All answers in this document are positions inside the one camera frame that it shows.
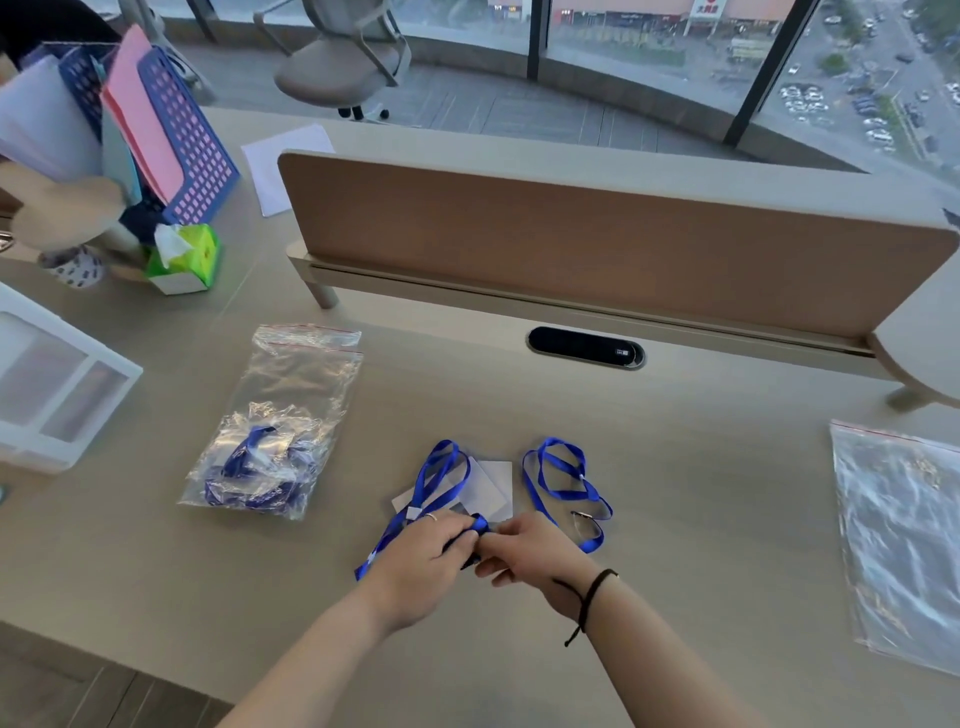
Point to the person's left hand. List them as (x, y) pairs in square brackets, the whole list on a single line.
[(409, 574)]

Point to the person's right hand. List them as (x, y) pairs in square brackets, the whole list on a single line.
[(544, 562)]

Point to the person's right fingers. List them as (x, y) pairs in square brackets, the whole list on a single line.
[(499, 544)]

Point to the person's left fingers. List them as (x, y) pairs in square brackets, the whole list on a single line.
[(450, 529)]

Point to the person's left forearm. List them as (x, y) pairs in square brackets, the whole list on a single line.
[(315, 667)]

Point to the person's right forearm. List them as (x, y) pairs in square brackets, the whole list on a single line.
[(660, 660)]

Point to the clear plastic badge holder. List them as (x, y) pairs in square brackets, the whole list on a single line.
[(495, 487), (454, 495)]

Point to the beige desk divider panel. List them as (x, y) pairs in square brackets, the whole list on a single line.
[(600, 240)]

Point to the green tissue box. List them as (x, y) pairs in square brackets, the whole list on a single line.
[(191, 259)]

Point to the large clear zip bag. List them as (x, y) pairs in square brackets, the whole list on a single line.
[(900, 540)]

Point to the white paper sheet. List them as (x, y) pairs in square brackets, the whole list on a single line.
[(281, 161)]

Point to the white plastic drawer organizer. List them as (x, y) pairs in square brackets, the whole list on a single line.
[(52, 375)]

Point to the patterned white cup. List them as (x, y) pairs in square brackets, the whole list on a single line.
[(75, 268)]

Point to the blue perforated file rack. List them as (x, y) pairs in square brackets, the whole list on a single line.
[(195, 150)]

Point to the grey office chair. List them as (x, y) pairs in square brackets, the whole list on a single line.
[(337, 71)]

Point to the pink paper folder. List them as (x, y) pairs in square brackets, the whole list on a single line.
[(139, 120)]

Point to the white papers in rack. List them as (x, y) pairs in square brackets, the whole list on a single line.
[(37, 120)]

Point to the dark window frame post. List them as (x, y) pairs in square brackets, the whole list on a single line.
[(537, 37), (769, 67)]

